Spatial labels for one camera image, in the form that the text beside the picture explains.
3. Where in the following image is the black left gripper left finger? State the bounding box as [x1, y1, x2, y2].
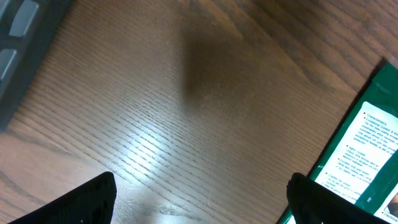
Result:
[10, 171, 117, 224]

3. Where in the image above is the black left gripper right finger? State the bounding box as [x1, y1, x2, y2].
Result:
[287, 172, 388, 224]

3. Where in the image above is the green white 3M package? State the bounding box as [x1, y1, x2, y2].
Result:
[278, 58, 397, 224]

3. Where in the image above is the grey plastic mesh basket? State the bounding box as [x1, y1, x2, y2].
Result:
[1, 0, 72, 132]

